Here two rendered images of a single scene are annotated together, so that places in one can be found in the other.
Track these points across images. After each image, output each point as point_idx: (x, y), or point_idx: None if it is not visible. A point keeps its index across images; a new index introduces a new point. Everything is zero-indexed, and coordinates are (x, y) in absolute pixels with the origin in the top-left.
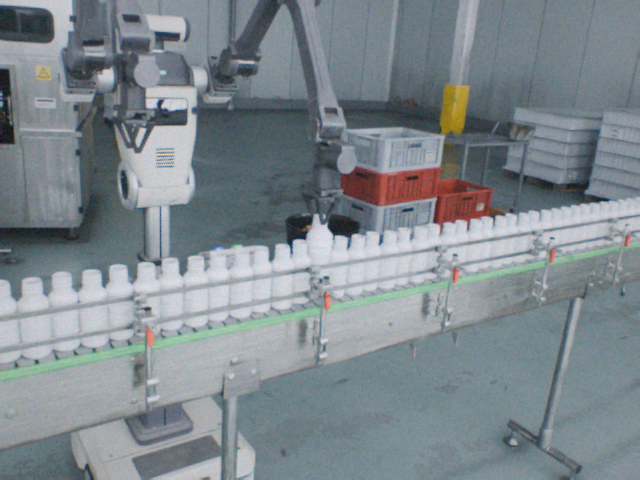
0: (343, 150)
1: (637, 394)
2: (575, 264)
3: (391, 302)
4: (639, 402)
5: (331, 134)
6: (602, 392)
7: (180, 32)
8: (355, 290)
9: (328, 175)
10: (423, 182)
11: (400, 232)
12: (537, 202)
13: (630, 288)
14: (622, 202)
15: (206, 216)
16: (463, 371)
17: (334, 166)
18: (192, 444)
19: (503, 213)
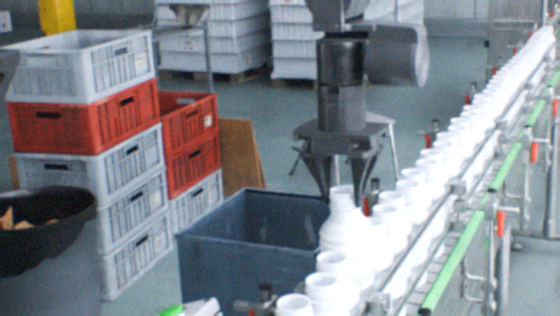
0: (419, 37)
1: (508, 296)
2: (518, 156)
3: (437, 307)
4: (518, 305)
5: (356, 12)
6: (476, 310)
7: None
8: (402, 311)
9: (363, 101)
10: (141, 104)
11: (412, 179)
12: (225, 101)
13: (398, 173)
14: (521, 59)
15: None
16: None
17: (403, 76)
18: None
19: (238, 122)
